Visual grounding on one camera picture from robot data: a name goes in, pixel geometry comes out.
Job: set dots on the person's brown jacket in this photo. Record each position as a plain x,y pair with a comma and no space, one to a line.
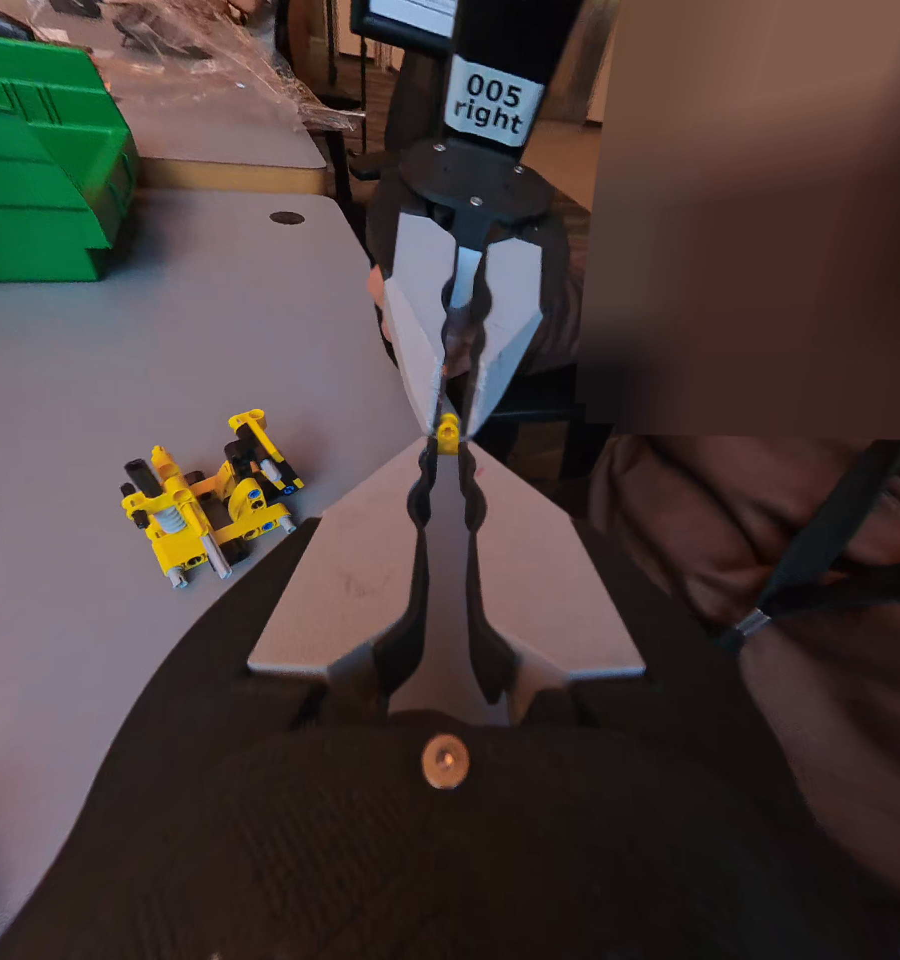
682,525

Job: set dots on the white sign on black stand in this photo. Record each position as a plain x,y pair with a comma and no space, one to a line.
412,15

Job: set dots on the black plastic part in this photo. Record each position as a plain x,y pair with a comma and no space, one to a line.
150,37

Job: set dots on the dark round table grommet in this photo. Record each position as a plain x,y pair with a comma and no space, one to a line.
286,218

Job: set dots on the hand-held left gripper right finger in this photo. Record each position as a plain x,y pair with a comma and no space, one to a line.
547,592

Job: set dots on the small yellow lego connector piece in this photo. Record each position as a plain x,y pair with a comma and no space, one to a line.
447,433

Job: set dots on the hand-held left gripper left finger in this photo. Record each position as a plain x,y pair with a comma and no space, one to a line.
345,585

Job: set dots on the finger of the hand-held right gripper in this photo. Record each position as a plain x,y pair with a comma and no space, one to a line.
412,300
513,300

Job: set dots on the black bag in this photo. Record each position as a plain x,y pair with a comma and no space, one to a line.
0,26

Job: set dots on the yellow lego vehicle model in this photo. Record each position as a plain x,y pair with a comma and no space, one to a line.
172,517

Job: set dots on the black office chair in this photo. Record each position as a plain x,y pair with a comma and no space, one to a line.
367,165

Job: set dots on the green plastic storage bin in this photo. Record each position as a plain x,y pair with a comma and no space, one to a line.
37,187

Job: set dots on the clear plastic wrap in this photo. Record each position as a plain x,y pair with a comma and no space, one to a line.
232,67

